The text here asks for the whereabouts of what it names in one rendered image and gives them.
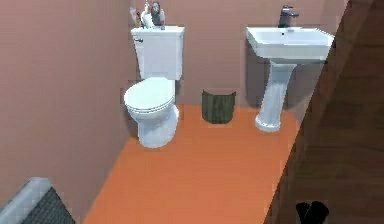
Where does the dark green waste bin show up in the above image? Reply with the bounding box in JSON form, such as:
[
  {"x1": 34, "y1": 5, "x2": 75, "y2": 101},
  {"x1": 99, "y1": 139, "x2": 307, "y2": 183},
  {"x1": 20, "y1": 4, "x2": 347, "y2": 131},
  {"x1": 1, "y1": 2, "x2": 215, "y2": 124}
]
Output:
[{"x1": 201, "y1": 88, "x2": 237, "y2": 125}]

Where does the black door handle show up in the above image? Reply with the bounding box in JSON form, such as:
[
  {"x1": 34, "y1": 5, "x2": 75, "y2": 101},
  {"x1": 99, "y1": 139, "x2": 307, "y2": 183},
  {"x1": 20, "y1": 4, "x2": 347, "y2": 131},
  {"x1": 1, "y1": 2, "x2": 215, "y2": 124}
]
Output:
[{"x1": 295, "y1": 200, "x2": 331, "y2": 224}]

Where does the brown wooden door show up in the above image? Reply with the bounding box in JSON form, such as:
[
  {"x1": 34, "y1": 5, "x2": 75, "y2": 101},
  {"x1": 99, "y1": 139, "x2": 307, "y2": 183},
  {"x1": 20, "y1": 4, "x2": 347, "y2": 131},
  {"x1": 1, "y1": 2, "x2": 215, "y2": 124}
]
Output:
[{"x1": 262, "y1": 0, "x2": 384, "y2": 224}]

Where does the colourful spray bottle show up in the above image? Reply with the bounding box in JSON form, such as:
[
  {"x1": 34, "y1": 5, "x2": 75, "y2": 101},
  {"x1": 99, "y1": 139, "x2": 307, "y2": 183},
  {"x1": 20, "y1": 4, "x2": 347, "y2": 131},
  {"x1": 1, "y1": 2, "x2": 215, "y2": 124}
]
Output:
[{"x1": 128, "y1": 6, "x2": 143, "y2": 30}]

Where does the black faucet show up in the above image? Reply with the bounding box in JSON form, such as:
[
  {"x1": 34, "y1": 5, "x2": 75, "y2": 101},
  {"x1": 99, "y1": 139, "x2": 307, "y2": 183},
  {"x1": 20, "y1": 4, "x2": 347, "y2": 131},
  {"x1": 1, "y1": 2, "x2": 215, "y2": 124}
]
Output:
[{"x1": 277, "y1": 4, "x2": 300, "y2": 29}]

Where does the white toilet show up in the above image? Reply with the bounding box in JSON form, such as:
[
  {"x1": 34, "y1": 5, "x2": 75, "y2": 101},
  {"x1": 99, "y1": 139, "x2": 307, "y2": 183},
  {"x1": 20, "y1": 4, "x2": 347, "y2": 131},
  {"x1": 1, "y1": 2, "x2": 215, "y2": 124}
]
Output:
[{"x1": 123, "y1": 25, "x2": 186, "y2": 150}]

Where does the white pedestal sink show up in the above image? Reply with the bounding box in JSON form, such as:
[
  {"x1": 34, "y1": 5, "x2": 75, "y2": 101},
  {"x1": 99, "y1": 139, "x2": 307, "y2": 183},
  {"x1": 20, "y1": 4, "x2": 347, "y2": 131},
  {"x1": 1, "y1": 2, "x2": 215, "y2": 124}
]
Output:
[{"x1": 245, "y1": 26, "x2": 336, "y2": 133}]

